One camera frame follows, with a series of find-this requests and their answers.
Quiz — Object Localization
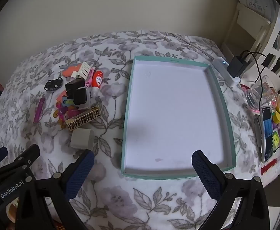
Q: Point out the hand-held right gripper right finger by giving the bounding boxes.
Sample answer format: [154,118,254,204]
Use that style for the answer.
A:
[191,150,271,230]

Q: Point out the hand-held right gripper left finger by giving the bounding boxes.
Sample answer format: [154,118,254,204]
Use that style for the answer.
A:
[15,149,95,230]

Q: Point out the white wall charger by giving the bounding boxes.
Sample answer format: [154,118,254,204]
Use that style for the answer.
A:
[70,128,95,149]

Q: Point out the purple lighter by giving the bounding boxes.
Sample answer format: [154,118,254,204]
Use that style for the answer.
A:
[33,97,46,123]

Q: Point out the gold patterned box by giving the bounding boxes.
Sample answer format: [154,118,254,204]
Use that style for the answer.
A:
[66,107,101,132]

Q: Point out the teal-edged white tray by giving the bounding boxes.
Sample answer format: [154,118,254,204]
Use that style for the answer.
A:
[121,56,237,180]

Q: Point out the orange key-shaped toy piece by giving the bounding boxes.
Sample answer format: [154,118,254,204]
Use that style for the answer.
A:
[56,91,69,103]

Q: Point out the blue toy base yellow insert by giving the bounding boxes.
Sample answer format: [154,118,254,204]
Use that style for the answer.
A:
[60,97,75,107]

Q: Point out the white smartwatch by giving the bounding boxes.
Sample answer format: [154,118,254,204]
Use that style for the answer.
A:
[73,86,93,107]

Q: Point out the black toy car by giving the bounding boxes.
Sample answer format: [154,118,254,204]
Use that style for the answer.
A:
[44,77,64,93]

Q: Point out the black charger cube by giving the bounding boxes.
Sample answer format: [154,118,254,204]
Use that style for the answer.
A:
[65,78,85,100]

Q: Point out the red glue stick tube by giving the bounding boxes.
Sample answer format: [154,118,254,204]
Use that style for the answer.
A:
[90,70,104,97]

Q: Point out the pink watch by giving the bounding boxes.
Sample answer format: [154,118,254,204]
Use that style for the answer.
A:
[84,68,95,89]

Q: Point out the large orange blue toy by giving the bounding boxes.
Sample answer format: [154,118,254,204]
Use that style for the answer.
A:
[62,63,82,78]

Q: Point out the cream hair claw clip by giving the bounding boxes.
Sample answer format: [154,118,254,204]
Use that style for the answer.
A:
[70,62,92,79]

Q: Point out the floral blanket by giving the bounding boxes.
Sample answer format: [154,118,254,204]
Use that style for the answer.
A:
[0,30,280,230]

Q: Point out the metal nail clippers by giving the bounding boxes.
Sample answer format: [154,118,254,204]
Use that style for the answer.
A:
[254,116,265,148]

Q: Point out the smartphone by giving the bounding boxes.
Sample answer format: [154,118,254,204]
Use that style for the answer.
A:
[261,107,274,163]

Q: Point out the clear glass cup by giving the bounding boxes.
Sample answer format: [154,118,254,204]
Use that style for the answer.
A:
[245,75,278,111]

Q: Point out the white power strip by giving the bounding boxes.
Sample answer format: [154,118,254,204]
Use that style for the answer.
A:
[212,57,241,87]

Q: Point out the black power adapter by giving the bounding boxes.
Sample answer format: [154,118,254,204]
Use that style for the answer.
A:
[227,56,249,78]

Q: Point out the white shelf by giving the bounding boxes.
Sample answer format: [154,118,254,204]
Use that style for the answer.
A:
[223,2,272,58]

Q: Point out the black cable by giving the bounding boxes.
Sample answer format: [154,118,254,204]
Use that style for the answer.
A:
[241,50,278,108]

